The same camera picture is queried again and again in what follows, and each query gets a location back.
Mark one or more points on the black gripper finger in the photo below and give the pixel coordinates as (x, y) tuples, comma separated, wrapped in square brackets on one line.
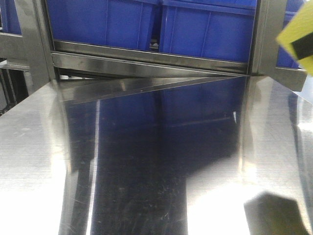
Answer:
[(303, 47)]

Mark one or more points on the yellow foam block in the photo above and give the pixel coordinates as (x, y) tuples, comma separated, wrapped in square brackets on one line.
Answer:
[(300, 25)]

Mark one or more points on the stainless steel shelf rack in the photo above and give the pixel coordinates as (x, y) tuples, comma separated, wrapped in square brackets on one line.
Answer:
[(36, 51)]

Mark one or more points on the blue plastic bin right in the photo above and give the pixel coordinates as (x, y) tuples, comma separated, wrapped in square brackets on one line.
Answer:
[(284, 60)]

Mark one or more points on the blue plastic bin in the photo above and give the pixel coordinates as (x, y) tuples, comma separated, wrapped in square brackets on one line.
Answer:
[(214, 29), (114, 23), (284, 60)]

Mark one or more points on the blue plastic bin middle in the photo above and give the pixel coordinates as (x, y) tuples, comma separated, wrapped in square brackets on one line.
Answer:
[(214, 29)]

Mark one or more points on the blue plastic bin left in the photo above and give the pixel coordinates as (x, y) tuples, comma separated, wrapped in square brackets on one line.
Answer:
[(114, 23)]

